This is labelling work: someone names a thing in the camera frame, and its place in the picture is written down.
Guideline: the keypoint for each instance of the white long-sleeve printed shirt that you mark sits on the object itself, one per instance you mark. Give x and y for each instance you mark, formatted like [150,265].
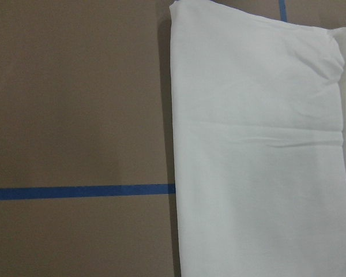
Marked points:
[259,121]

